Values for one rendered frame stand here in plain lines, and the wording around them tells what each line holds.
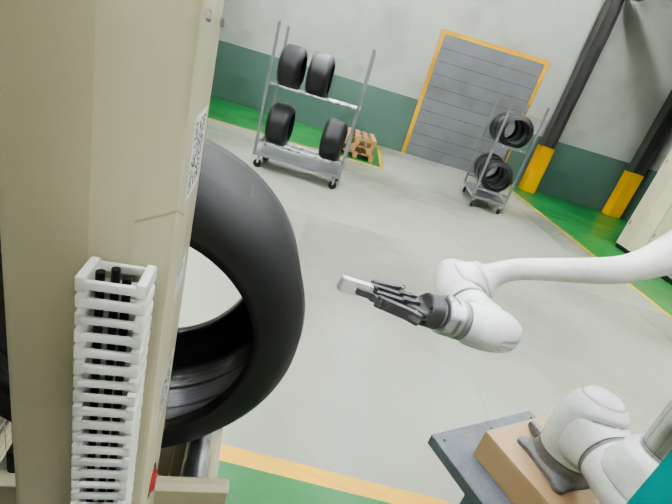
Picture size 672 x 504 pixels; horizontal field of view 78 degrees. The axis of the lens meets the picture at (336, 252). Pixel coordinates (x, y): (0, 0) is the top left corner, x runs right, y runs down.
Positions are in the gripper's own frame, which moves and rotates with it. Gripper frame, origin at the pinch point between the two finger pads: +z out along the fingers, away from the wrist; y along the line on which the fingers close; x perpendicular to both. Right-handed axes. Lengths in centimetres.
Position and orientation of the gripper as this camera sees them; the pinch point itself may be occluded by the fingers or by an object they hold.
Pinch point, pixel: (355, 286)
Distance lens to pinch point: 84.7
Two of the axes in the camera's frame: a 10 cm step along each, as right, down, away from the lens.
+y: 1.5, 4.4, -8.8
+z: -9.0, -3.1, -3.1
